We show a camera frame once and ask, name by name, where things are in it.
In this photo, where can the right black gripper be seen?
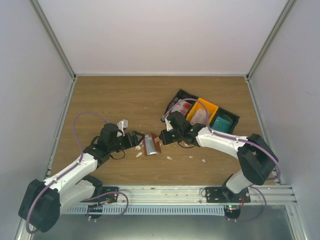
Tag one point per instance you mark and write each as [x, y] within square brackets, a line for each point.
[163, 137]

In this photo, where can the orange card bin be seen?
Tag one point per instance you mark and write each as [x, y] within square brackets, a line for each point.
[211, 108]

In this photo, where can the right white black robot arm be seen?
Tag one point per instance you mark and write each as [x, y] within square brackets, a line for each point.
[256, 159]

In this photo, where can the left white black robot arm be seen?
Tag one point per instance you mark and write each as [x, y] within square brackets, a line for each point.
[44, 201]

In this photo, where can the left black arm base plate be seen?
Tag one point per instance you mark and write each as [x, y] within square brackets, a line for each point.
[102, 197]

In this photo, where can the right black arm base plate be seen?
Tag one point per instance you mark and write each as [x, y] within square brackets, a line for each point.
[232, 202]

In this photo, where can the grey slotted cable duct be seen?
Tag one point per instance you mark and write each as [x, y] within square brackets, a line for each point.
[208, 210]

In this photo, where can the white patterned card stack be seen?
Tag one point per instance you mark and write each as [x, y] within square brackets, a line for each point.
[200, 117]

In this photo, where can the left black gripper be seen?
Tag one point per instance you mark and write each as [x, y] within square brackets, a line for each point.
[129, 143]

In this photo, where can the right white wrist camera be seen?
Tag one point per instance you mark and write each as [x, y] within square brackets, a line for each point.
[167, 123]

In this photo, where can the black three-slot card tray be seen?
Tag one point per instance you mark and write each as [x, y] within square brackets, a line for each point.
[184, 95]

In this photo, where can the brown leather card holder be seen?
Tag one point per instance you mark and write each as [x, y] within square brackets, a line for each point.
[151, 144]

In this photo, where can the aluminium mounting rail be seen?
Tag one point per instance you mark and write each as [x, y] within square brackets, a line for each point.
[194, 195]

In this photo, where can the teal card stack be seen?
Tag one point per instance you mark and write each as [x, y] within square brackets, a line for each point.
[222, 123]

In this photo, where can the red white card stack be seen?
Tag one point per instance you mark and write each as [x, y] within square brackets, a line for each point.
[183, 107]

